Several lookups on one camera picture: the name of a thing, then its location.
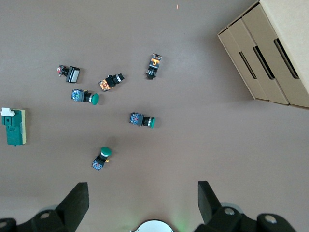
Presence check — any green mushroom push button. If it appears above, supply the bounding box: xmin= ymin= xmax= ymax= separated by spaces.
xmin=129 ymin=112 xmax=156 ymax=129
xmin=91 ymin=146 xmax=113 ymax=172
xmin=71 ymin=88 xmax=100 ymax=106

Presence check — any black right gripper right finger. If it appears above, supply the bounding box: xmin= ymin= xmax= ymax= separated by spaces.
xmin=194 ymin=181 xmax=297 ymax=232

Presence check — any green relay block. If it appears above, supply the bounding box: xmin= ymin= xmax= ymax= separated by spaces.
xmin=0 ymin=107 xmax=31 ymax=147

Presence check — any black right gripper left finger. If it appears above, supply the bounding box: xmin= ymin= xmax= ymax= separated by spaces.
xmin=0 ymin=182 xmax=90 ymax=232

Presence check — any brown cardboard box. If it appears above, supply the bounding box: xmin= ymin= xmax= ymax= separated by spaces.
xmin=217 ymin=0 xmax=309 ymax=109

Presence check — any black selector switch orange block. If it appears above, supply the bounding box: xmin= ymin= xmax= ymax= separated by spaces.
xmin=145 ymin=53 xmax=163 ymax=80
xmin=98 ymin=74 xmax=126 ymax=92

